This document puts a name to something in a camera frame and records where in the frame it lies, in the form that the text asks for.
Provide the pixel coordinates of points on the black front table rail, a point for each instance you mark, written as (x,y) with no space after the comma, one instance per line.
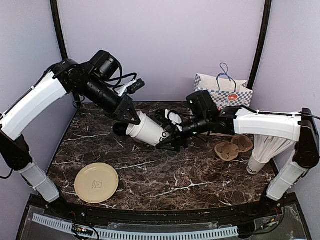
(239,214)

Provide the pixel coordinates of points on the blue checkered paper bag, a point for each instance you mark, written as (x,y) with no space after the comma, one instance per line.
(223,89)

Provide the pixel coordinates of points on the black cup lid stack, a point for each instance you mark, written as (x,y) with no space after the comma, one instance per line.
(120,129)

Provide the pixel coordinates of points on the right black frame post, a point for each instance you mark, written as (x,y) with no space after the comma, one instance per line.
(260,44)

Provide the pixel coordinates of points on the paper wrapped straws bundle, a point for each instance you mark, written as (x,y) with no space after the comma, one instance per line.
(267,147)

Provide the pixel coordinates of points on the white perforated cable duct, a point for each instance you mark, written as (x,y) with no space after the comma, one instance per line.
(121,231)

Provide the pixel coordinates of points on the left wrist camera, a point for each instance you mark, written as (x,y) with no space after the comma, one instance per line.
(130,87)

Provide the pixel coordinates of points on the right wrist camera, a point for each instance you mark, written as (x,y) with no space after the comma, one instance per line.
(175,118)

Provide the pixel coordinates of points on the cream yellow plate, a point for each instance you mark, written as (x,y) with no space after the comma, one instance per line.
(96,183)

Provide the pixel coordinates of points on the brown cardboard cup carrier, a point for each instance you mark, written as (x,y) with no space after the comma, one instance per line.
(228,151)

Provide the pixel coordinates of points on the white cup holding straws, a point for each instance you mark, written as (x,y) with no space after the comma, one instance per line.
(254,166)

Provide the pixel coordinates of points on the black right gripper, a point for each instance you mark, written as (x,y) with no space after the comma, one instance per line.
(174,140)

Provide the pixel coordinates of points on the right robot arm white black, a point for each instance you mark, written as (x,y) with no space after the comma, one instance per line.
(279,130)

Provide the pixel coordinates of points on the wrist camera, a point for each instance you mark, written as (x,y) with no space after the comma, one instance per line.
(175,118)
(130,87)

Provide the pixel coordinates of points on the white paper cup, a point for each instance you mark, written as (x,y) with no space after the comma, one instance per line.
(148,131)

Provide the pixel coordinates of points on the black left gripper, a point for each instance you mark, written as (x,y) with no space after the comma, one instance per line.
(125,102)

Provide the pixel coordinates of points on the black frame post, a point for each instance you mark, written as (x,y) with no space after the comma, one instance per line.
(260,44)
(58,29)

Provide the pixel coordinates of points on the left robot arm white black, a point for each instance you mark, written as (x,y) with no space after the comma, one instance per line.
(100,80)

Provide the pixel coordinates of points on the left black frame post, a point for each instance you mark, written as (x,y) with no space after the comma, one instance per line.
(58,29)

